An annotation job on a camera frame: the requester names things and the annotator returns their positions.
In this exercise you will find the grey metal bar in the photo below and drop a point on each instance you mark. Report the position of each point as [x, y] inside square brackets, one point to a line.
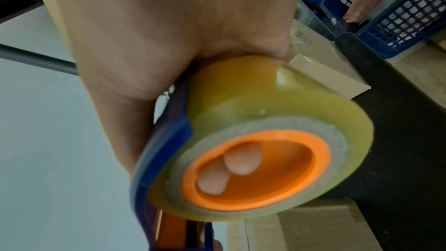
[35, 58]

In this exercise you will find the copper foil packet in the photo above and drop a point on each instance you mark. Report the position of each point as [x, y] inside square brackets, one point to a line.
[366, 2]

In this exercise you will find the clear plastic container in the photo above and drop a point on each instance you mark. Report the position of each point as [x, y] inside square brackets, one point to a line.
[312, 19]

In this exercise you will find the person's right hand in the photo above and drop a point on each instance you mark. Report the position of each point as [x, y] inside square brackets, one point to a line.
[167, 24]

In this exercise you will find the blue plastic lattice basket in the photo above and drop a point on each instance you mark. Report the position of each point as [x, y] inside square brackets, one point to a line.
[411, 15]

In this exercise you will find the brown cardboard box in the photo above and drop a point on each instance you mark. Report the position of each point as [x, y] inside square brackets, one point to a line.
[331, 68]

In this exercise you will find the blue and orange tape dispenser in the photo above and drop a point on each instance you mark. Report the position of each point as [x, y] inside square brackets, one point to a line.
[156, 167]

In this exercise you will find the flat cardboard box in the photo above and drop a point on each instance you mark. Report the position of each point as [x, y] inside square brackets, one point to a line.
[313, 227]

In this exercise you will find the clear packing tape roll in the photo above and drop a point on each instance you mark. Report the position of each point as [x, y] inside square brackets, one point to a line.
[313, 101]

